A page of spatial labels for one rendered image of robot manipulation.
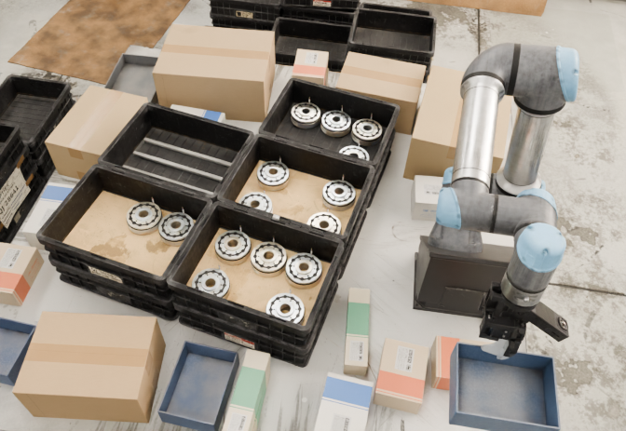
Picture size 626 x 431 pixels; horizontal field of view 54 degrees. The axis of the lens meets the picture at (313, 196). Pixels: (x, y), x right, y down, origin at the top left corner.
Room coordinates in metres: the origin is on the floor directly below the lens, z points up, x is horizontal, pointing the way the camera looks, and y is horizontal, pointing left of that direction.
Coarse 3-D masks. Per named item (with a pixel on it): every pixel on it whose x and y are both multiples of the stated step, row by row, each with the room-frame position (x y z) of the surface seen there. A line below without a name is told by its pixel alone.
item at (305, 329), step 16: (224, 208) 1.08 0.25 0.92; (240, 208) 1.08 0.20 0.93; (288, 224) 1.03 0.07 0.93; (192, 240) 0.96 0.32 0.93; (336, 240) 0.98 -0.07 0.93; (336, 256) 0.93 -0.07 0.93; (176, 272) 0.86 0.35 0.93; (176, 288) 0.81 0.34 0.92; (192, 288) 0.81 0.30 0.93; (320, 288) 0.83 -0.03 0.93; (224, 304) 0.77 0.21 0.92; (240, 304) 0.77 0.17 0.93; (320, 304) 0.79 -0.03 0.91; (272, 320) 0.73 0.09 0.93; (288, 320) 0.73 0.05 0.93
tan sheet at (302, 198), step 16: (256, 176) 1.29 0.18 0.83; (304, 176) 1.30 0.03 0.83; (240, 192) 1.22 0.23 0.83; (272, 192) 1.23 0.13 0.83; (288, 192) 1.23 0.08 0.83; (304, 192) 1.24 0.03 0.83; (320, 192) 1.24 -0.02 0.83; (288, 208) 1.17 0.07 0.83; (304, 208) 1.17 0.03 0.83; (320, 208) 1.18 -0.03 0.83; (352, 208) 1.18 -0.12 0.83
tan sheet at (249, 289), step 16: (256, 240) 1.04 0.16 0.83; (208, 256) 0.98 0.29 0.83; (288, 256) 0.99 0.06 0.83; (240, 272) 0.93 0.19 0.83; (240, 288) 0.88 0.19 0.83; (256, 288) 0.88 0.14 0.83; (272, 288) 0.88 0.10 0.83; (288, 288) 0.89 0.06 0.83; (256, 304) 0.83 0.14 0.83; (304, 304) 0.83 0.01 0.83; (304, 320) 0.79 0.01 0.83
